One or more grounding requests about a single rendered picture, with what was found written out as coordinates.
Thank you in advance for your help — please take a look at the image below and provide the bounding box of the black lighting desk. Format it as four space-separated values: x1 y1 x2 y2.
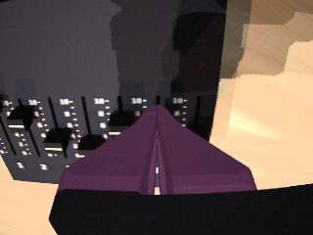
0 0 228 184

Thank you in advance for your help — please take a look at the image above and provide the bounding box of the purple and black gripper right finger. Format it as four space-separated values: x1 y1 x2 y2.
156 105 257 195

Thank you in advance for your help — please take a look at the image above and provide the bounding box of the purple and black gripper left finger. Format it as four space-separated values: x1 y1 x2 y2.
56 105 157 195

